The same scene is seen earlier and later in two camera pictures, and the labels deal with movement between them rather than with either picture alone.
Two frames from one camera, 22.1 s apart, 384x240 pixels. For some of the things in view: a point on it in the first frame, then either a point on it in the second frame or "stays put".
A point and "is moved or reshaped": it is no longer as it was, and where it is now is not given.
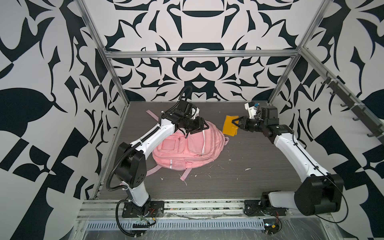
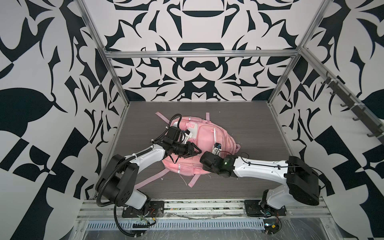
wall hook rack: (361, 114) stays put
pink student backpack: (176, 152) is moved or reshaped
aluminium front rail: (182, 208) stays put
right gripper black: (244, 126) to (205, 167)
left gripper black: (200, 125) to (190, 150)
